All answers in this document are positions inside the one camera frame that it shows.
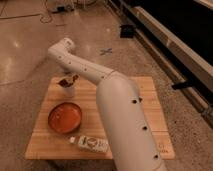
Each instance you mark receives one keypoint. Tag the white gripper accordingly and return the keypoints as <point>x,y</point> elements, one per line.
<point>67,73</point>

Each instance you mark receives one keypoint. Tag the red pepper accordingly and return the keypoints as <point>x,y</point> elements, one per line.
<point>68,81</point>

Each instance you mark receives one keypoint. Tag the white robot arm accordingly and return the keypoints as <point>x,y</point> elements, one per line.
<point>118,101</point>

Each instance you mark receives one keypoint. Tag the white ceramic cup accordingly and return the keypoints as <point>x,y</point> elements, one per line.
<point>69,90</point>

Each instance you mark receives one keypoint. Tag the orange plate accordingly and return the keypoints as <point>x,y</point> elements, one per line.
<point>65,117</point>

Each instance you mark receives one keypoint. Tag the black box on floor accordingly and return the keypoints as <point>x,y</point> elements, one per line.
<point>127,31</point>

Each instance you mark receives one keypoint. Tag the white plastic bottle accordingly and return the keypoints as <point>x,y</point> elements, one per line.
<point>90,143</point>

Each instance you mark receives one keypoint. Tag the wooden table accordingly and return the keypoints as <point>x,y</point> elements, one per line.
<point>45,144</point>

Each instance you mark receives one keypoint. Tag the black wall bracket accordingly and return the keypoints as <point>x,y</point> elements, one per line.
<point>182,85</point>

